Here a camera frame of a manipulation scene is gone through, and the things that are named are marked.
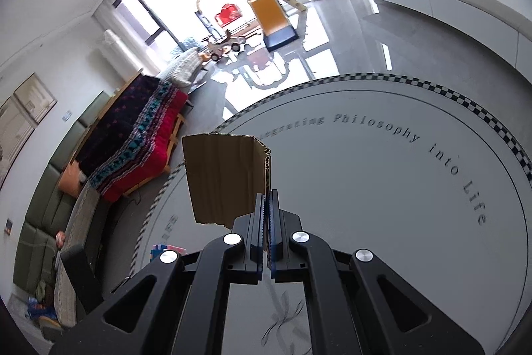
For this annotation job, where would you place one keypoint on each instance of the colourful plastic toy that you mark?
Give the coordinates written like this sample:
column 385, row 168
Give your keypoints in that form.
column 166, row 249

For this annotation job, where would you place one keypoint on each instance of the large framed wall picture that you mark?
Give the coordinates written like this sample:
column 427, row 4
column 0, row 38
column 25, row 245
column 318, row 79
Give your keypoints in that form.
column 14, row 138

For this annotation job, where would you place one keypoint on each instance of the blue toy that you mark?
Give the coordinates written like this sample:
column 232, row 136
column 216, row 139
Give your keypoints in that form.
column 39, row 307

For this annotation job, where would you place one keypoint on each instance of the green cloth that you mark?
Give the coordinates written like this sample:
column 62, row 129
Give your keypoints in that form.
column 45, row 290

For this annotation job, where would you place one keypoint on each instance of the white knitted throw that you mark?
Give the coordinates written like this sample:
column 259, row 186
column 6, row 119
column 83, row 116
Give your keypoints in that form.
column 183, row 66

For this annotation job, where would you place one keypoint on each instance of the orange cushion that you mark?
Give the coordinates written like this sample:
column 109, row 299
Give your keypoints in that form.
column 70, row 182

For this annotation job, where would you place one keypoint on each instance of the grey sofa seat cover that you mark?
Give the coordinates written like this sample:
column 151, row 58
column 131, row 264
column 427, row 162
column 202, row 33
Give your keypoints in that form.
column 79, row 222

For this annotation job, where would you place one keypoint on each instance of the white ride-on toy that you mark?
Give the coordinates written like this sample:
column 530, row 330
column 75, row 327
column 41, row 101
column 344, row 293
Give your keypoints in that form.
column 220, row 49

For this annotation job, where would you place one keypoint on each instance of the red toy chair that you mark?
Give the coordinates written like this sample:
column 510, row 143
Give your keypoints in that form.
column 227, row 15

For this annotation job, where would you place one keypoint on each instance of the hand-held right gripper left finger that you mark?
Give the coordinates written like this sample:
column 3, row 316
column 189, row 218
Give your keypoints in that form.
column 259, row 222

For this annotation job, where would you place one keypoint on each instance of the patterned dark red blanket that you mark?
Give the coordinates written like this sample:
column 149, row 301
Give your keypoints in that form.
column 133, row 130

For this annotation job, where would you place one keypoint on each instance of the pink toy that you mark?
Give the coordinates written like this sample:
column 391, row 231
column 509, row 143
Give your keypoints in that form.
column 60, row 239

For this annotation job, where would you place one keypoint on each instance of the white low cabinet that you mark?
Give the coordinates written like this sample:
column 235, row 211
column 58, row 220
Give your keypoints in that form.
column 457, row 5

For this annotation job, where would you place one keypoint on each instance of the wall light switch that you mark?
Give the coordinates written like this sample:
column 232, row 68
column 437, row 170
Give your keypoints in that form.
column 67, row 115

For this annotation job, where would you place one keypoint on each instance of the small framed wall picture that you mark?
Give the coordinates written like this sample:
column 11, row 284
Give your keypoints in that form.
column 35, row 97

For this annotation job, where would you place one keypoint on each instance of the black board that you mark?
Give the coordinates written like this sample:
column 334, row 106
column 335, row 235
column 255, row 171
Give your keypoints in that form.
column 85, row 280

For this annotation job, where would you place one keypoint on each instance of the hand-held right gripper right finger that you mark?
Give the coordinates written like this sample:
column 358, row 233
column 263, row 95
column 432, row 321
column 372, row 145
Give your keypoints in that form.
column 274, row 222

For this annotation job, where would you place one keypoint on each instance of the yellow children's slide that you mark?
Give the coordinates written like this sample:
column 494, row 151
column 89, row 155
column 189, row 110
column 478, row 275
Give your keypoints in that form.
column 270, row 12

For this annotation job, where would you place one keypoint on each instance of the green sofa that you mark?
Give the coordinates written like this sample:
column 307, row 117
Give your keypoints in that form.
column 37, row 238

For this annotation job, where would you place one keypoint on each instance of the brown cardboard piece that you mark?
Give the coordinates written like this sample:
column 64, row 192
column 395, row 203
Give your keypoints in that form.
column 220, row 176

